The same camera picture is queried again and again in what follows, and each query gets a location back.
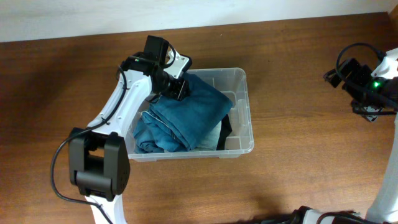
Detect dark blue jeans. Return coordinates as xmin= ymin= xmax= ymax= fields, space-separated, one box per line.
xmin=140 ymin=73 xmax=233 ymax=152

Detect small blue cloth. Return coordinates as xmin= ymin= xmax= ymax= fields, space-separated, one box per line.
xmin=133 ymin=118 xmax=164 ymax=154

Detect black garment with red trim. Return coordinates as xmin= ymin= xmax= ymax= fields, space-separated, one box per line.
xmin=216 ymin=114 xmax=233 ymax=151

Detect light blue jeans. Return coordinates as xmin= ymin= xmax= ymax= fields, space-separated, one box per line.
xmin=194 ymin=121 xmax=222 ymax=151

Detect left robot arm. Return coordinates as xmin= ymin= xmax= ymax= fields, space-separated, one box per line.
xmin=66 ymin=35 xmax=192 ymax=223

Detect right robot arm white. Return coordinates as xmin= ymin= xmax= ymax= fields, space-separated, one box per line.
xmin=315 ymin=42 xmax=397 ymax=223

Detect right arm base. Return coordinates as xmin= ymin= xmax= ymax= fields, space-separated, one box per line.
xmin=256 ymin=206 xmax=379 ymax=224

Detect clear plastic storage bin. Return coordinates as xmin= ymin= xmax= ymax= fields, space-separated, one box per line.
xmin=125 ymin=68 xmax=254 ymax=162

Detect right black cable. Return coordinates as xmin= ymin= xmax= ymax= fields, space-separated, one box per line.
xmin=334 ymin=42 xmax=398 ymax=116

